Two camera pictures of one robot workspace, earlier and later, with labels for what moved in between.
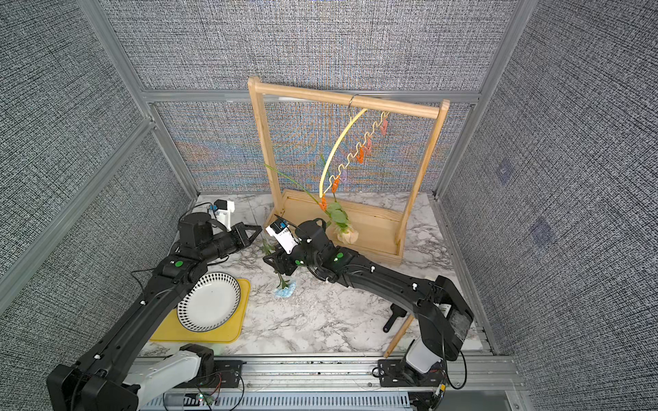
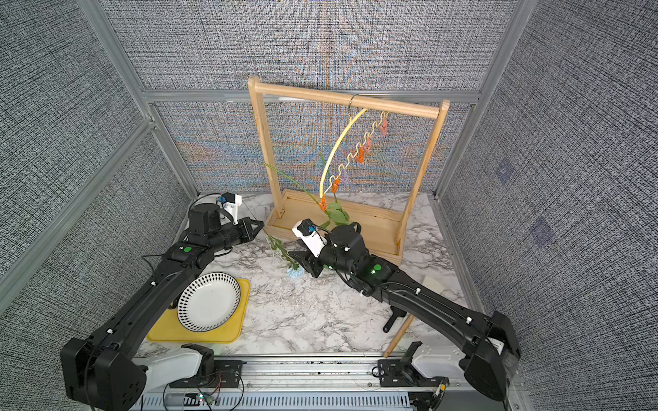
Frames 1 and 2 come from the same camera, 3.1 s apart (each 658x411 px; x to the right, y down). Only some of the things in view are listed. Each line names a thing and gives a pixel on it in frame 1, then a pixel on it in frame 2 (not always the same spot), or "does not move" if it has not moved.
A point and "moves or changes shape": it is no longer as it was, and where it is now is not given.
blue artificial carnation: x=284 y=289 moves or changes shape
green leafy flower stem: x=337 y=214 does not move
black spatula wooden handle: x=398 y=336 does not move
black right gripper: x=284 y=264 -> x=309 y=261
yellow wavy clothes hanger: x=359 y=145 does not move
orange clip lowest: x=323 y=205 does not move
